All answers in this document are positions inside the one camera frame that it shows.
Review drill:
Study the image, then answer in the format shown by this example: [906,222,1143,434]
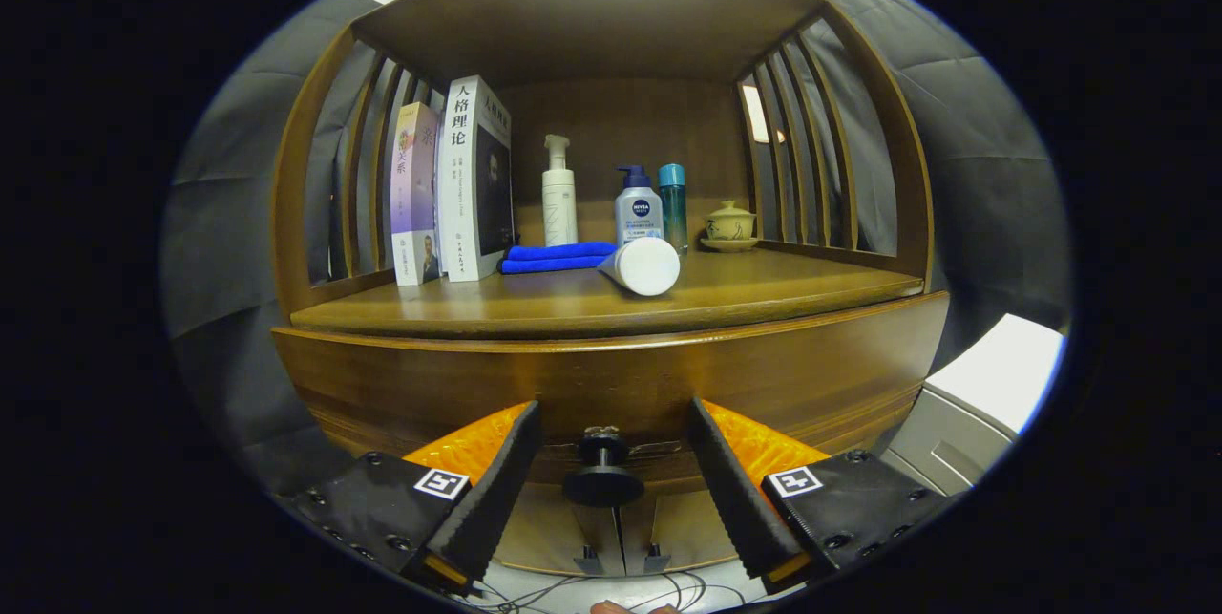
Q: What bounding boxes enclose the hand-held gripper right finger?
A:
[687,395,967,596]

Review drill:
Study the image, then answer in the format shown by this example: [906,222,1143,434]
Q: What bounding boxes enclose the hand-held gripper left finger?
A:
[277,399,543,596]

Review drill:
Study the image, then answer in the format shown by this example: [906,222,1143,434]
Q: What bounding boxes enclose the black drawer knob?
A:
[562,426,645,508]

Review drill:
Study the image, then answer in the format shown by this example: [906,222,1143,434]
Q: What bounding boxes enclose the wooden drawer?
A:
[270,289,951,491]

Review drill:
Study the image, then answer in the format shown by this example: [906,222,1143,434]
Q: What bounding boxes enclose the white tube green end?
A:
[597,237,682,297]

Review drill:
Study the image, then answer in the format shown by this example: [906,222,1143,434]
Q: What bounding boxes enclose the wooden cabinet door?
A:
[492,483,622,577]
[622,490,741,572]

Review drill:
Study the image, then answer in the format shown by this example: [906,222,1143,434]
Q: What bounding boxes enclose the wooden countertop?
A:
[289,246,925,340]

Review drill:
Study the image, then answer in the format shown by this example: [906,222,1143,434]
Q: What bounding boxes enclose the wooden cabinet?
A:
[270,0,951,577]

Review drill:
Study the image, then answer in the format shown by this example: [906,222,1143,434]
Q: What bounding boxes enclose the blue folded cloth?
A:
[498,241,619,275]

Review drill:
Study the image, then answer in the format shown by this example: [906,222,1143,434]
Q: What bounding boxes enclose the yellow lidded teacup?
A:
[706,200,757,242]

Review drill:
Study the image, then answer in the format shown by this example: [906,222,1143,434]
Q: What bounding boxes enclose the white grey appliance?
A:
[878,313,1067,498]

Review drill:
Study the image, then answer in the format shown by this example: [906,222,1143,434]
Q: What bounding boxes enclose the thick white book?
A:
[436,75,515,283]

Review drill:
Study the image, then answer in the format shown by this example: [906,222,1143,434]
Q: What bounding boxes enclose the teal glass bottle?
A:
[658,163,689,257]

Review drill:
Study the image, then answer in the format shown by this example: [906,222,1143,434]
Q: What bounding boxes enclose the white bottle blue pump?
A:
[614,164,664,245]

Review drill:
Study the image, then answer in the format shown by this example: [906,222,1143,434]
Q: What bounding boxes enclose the purple book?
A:
[390,101,442,286]

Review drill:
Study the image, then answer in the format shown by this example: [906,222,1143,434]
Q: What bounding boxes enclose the floor cables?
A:
[449,571,755,614]

